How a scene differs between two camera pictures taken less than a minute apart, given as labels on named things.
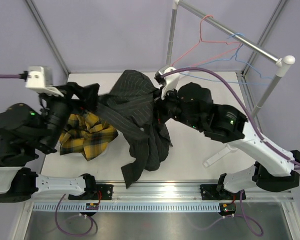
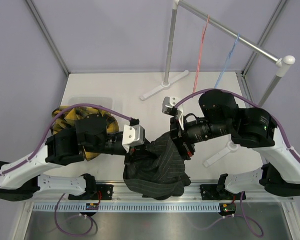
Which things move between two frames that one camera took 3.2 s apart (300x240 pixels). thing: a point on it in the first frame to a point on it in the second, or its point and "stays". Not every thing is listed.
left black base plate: [103, 192] stays
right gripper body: [168, 108] to [181, 135]
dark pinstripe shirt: [130, 101] to [159, 172]
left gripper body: [83, 103] to [133, 152]
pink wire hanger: [208, 41] to [200, 51]
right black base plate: [210, 192] stays
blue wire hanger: [237, 60] to [229, 56]
